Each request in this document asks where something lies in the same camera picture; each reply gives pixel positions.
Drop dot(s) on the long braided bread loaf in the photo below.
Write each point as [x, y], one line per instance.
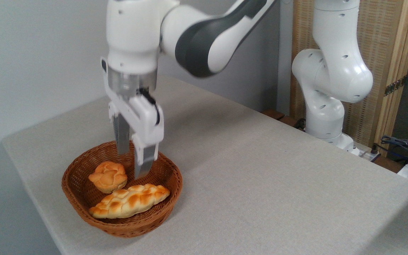
[129, 202]

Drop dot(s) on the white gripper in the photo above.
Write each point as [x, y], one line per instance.
[142, 115]

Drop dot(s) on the grey tablecloth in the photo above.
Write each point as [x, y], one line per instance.
[260, 184]

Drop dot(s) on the round knotted bread roll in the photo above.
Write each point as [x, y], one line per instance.
[109, 177]

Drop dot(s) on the metal screen hinge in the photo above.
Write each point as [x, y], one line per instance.
[394, 86]

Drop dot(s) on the white power strip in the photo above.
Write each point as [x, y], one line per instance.
[367, 154]

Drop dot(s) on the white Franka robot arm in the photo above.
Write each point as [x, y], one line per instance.
[136, 32]

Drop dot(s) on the brown woven wicker basket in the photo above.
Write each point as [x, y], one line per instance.
[161, 173]

